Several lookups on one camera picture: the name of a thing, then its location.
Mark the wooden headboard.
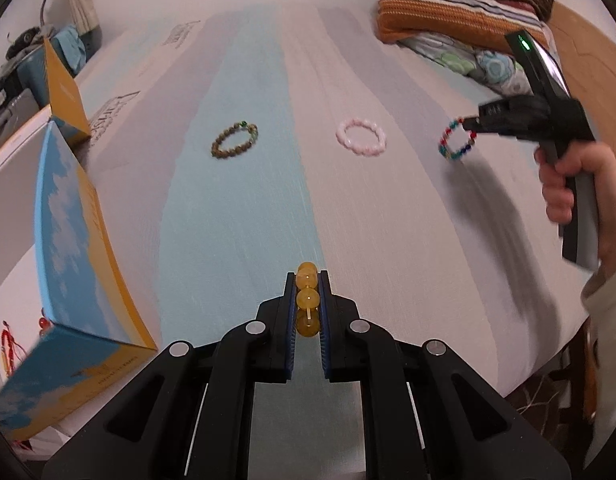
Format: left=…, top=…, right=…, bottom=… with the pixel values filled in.
left=540, top=0, right=616, bottom=181

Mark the multicolour bead bracelet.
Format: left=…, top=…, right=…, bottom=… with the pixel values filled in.
left=438, top=117, right=478, bottom=162

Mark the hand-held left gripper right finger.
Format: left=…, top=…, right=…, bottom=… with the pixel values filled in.
left=318, top=271, right=574, bottom=480

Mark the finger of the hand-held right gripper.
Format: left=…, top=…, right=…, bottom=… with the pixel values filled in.
left=478, top=98, right=533, bottom=121
left=460, top=116, right=521, bottom=138

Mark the red cord bracelet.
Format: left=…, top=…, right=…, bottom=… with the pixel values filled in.
left=0, top=318, right=26, bottom=379

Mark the yellow bead bracelet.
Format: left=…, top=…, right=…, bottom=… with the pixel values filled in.
left=295, top=261, right=321, bottom=338

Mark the green bead bracelet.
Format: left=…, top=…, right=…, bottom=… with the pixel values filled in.
left=211, top=121, right=259, bottom=159

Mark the blue and yellow cardboard box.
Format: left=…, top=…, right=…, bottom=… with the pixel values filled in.
left=0, top=35, right=159, bottom=443

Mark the floral pillow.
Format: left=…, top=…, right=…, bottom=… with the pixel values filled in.
left=400, top=30, right=536, bottom=98

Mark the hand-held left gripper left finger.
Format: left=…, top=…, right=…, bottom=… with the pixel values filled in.
left=40, top=271, right=296, bottom=480

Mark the striped orange pillow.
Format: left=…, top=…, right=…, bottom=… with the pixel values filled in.
left=377, top=0, right=546, bottom=43

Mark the white plastic object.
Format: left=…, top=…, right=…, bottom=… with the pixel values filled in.
left=15, top=422, right=73, bottom=463

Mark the person's right hand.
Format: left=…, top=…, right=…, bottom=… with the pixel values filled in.
left=534, top=141, right=616, bottom=272

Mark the black clutter item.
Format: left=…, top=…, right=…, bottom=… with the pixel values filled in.
left=5, top=25, right=44, bottom=59

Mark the striped bed sheet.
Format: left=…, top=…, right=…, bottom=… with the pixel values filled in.
left=0, top=2, right=596, bottom=476

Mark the teal cloth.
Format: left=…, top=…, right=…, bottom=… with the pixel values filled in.
left=52, top=25, right=89, bottom=69

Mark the silver case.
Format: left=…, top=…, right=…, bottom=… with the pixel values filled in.
left=0, top=90, right=44, bottom=147

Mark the blue suitcase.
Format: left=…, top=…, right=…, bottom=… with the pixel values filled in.
left=18, top=30, right=96, bottom=111

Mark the pink bead bracelet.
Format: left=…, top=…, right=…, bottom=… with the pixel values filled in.
left=336, top=118, right=387, bottom=157

